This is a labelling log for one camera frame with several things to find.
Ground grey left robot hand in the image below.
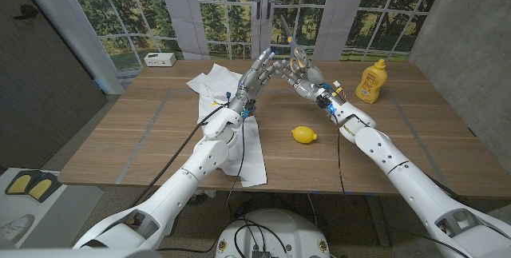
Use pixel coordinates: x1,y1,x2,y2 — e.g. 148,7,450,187
227,48,277,116

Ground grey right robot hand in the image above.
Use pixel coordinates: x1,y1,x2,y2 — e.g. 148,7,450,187
273,58,340,112

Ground grey and orange scissors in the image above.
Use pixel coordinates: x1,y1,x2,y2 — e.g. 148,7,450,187
279,14,311,74

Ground yellow lemon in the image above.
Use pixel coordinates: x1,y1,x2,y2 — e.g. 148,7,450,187
291,125,319,145

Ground yellow mustard bottle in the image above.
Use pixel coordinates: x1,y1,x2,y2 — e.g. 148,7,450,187
355,58,389,105

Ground crumpled white paper sheet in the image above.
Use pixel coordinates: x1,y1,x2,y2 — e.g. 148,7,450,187
186,63,252,125

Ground creased white paper sheet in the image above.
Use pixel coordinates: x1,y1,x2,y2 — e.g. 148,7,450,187
203,114,268,189

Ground printed forest window backdrop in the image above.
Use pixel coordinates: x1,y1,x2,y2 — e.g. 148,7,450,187
61,0,450,72

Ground white power socket box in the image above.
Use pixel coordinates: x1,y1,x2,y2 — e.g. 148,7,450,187
143,52,177,68

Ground white robot torso base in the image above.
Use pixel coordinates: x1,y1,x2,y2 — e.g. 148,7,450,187
215,208,331,258

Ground grey table leg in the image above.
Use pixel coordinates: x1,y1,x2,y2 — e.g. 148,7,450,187
365,194,391,248

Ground yellow black foot pedal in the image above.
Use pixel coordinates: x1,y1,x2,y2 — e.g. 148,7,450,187
4,171,33,196
26,173,61,203

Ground white sneaker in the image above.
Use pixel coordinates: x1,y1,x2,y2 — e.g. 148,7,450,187
0,213,36,245

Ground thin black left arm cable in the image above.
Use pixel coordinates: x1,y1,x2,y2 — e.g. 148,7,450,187
155,117,247,254

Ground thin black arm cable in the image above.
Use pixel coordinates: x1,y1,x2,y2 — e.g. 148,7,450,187
155,117,247,254
333,116,472,258

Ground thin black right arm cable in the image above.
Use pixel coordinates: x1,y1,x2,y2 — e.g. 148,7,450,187
333,116,472,258

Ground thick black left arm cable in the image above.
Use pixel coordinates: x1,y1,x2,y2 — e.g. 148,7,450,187
127,104,228,209

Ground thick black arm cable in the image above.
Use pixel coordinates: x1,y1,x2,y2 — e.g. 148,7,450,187
425,172,511,237
127,104,228,209

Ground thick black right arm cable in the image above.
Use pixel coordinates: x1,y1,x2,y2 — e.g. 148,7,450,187
425,172,511,237

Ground white backdrop frame post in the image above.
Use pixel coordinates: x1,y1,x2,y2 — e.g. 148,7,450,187
11,0,125,95

